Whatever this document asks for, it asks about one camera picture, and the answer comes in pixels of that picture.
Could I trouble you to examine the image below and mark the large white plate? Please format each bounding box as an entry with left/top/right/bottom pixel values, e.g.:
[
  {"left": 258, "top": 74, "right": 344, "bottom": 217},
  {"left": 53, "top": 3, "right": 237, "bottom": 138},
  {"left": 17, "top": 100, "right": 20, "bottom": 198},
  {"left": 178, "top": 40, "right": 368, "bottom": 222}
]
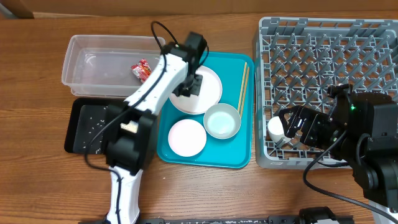
[{"left": 169, "top": 65, "right": 223, "bottom": 114}]

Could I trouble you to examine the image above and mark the white cup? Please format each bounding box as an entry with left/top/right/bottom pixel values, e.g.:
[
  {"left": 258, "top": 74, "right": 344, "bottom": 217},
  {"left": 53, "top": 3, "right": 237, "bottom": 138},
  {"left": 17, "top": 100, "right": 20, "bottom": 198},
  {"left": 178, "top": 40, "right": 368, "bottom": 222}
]
[{"left": 267, "top": 116, "right": 291, "bottom": 143}]

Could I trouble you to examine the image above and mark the grey bowl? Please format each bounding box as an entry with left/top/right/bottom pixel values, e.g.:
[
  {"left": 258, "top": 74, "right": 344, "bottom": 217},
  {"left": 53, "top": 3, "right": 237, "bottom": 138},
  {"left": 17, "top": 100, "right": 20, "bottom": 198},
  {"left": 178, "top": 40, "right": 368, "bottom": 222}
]
[{"left": 203, "top": 103, "right": 241, "bottom": 139}]

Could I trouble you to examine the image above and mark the small pink bowl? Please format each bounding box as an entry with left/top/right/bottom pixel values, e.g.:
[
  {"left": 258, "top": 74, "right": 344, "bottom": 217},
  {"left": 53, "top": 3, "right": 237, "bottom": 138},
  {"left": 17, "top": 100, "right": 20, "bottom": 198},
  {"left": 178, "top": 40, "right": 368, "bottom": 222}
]
[{"left": 168, "top": 119, "right": 207, "bottom": 157}]

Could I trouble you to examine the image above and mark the red snack wrapper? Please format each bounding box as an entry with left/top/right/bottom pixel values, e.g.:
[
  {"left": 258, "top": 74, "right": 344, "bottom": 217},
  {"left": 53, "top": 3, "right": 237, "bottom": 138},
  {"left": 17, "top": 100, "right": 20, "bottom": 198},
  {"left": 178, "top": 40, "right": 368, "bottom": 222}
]
[{"left": 131, "top": 58, "right": 152, "bottom": 83}]

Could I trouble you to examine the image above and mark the wooden chopstick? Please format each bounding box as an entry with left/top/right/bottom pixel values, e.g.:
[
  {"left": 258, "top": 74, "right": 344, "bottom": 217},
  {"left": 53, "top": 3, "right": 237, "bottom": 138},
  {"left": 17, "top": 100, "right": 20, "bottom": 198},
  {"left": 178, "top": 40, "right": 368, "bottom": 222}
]
[
  {"left": 240, "top": 67, "right": 250, "bottom": 114},
  {"left": 237, "top": 62, "right": 248, "bottom": 115}
]

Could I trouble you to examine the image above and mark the pile of rice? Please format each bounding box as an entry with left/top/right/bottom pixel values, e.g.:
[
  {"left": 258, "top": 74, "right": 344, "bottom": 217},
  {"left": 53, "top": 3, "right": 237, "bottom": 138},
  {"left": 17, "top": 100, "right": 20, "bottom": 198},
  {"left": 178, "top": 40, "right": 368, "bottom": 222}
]
[{"left": 73, "top": 114, "right": 138, "bottom": 154}]

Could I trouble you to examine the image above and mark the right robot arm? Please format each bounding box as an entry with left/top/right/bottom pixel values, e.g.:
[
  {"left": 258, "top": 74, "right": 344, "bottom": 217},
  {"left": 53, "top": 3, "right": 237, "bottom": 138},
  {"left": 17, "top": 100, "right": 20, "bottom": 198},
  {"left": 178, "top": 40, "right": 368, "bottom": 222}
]
[{"left": 278, "top": 84, "right": 397, "bottom": 223}]

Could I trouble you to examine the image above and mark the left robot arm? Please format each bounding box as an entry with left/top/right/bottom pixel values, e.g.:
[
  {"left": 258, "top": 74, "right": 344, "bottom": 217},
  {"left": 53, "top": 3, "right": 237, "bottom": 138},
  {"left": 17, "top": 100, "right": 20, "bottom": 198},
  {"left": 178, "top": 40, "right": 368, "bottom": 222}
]
[{"left": 83, "top": 32, "right": 209, "bottom": 223}]

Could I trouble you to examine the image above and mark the grey dishwasher rack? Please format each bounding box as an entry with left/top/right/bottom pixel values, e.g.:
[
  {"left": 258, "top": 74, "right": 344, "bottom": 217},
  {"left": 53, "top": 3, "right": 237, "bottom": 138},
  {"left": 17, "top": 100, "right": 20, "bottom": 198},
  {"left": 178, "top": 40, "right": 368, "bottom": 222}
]
[{"left": 254, "top": 17, "right": 397, "bottom": 169}]

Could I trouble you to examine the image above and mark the teal serving tray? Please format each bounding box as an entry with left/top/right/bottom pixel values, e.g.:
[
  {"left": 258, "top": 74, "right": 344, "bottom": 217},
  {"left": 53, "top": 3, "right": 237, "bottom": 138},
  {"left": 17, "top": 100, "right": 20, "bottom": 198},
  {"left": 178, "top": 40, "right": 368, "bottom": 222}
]
[{"left": 157, "top": 52, "right": 254, "bottom": 169}]

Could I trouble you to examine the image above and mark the clear plastic bin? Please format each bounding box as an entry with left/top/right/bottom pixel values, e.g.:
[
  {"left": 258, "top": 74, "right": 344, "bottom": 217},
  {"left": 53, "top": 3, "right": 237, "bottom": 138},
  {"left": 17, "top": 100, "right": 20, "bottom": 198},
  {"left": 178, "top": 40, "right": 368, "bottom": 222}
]
[{"left": 62, "top": 35, "right": 160, "bottom": 98}]

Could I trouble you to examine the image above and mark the black tray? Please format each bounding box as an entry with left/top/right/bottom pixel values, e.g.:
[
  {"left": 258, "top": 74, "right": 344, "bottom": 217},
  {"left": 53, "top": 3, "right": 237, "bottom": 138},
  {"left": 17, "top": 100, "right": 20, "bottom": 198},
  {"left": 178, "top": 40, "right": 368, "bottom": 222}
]
[{"left": 63, "top": 97, "right": 155, "bottom": 156}]

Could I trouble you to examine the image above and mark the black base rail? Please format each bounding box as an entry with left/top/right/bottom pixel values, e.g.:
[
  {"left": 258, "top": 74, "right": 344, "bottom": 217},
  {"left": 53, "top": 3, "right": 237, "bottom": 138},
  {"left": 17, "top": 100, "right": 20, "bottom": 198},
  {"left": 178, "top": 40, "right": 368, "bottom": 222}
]
[{"left": 139, "top": 207, "right": 354, "bottom": 224}]

